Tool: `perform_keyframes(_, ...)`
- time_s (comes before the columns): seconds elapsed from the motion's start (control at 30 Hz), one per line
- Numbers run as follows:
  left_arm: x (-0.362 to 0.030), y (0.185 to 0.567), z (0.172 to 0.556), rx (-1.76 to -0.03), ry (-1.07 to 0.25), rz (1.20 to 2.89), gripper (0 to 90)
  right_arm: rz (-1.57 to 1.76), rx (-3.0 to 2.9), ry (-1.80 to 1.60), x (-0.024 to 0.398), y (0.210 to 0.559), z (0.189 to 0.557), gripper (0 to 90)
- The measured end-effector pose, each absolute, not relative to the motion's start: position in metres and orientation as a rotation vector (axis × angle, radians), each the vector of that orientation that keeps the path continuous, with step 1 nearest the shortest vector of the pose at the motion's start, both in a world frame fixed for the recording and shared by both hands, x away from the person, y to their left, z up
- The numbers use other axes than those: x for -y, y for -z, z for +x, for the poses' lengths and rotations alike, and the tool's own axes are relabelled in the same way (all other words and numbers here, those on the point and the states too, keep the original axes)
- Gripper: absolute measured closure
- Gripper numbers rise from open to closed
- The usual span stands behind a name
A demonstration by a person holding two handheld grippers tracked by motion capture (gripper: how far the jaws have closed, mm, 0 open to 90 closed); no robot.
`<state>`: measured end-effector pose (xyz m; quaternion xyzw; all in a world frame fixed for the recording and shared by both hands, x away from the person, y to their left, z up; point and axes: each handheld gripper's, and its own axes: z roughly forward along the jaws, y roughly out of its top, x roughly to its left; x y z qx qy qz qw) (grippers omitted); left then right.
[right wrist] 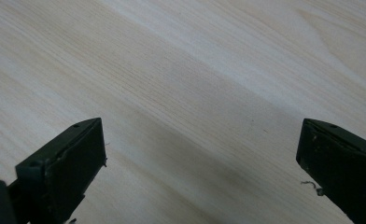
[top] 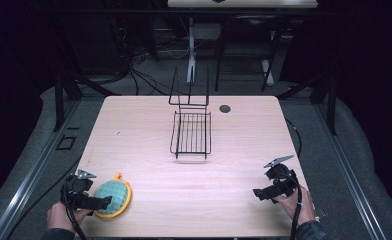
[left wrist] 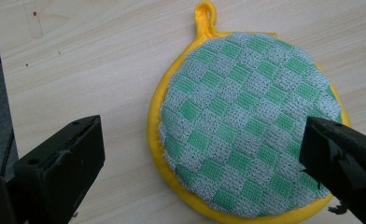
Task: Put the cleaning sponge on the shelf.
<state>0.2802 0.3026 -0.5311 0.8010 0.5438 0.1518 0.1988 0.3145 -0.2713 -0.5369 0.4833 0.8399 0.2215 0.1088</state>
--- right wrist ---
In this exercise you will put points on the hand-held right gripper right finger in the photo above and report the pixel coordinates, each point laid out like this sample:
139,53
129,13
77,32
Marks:
343,165

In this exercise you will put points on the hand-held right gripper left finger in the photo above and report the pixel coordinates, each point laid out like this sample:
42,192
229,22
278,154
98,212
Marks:
63,169

